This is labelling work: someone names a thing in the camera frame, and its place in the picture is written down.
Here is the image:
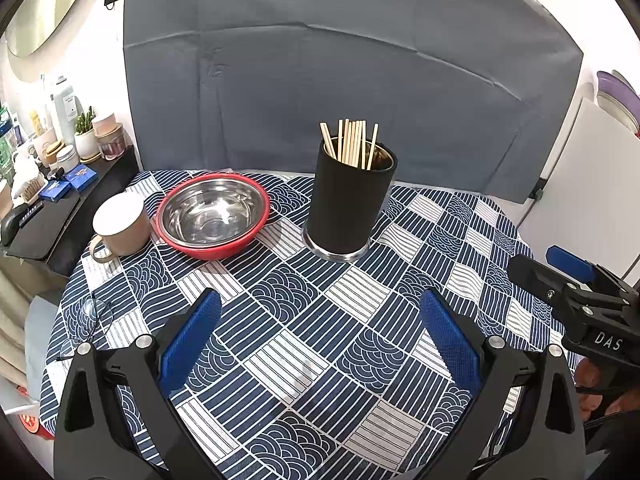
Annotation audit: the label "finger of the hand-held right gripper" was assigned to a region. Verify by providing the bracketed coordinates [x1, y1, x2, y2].
[507, 254, 583, 312]
[546, 245, 640, 307]

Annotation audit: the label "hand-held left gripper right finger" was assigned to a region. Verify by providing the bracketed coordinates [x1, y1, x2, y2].
[419, 289, 587, 480]

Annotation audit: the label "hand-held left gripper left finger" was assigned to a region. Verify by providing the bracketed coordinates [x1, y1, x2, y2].
[52, 289, 223, 480]

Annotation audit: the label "black utensil holder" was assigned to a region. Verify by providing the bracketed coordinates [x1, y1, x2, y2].
[302, 137, 398, 262]

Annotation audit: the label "bunch of wooden chopsticks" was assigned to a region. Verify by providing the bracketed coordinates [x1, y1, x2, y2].
[320, 119, 380, 171]

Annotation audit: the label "person's right hand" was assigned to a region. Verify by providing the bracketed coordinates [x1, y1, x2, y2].
[572, 360, 626, 423]

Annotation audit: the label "clear eyeglasses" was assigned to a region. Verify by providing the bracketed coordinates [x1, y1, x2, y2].
[55, 297, 116, 363]

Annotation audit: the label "beige mug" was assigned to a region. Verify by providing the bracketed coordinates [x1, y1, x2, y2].
[89, 191, 152, 263]

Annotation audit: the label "blue white patterned tablecloth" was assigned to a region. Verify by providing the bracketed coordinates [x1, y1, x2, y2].
[39, 169, 583, 480]

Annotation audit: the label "red steel-lined bowl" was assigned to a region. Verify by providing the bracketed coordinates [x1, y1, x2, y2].
[156, 172, 272, 261]

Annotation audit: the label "black sideboard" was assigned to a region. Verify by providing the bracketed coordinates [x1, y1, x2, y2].
[0, 145, 141, 278]

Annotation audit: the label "stack of purple plates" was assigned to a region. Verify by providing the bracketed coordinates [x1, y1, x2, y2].
[595, 70, 640, 136]

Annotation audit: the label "blue box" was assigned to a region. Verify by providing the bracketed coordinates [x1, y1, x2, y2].
[65, 169, 98, 190]
[39, 181, 72, 202]

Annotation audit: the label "black case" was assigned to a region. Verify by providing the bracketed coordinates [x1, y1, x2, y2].
[0, 205, 43, 247]

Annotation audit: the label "glass jar wooden lid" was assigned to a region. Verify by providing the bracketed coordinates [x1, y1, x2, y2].
[97, 127, 126, 161]

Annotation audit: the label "white lidded jar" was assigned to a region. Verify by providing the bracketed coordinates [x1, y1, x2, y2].
[55, 144, 81, 173]

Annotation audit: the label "potted succulent white pot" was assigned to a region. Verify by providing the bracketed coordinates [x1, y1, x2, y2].
[74, 106, 98, 161]

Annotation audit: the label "pink jar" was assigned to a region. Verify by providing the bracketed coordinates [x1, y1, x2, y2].
[92, 112, 121, 136]

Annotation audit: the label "large white bottle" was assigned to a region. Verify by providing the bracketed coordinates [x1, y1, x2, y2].
[50, 76, 81, 141]

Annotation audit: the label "green packets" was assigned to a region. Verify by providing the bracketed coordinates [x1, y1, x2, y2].
[0, 102, 21, 171]

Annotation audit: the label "grey backdrop cloth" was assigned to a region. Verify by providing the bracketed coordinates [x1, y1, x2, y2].
[121, 0, 585, 204]

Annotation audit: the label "oval wall mirror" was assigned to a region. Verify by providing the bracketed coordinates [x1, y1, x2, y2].
[5, 0, 108, 58]

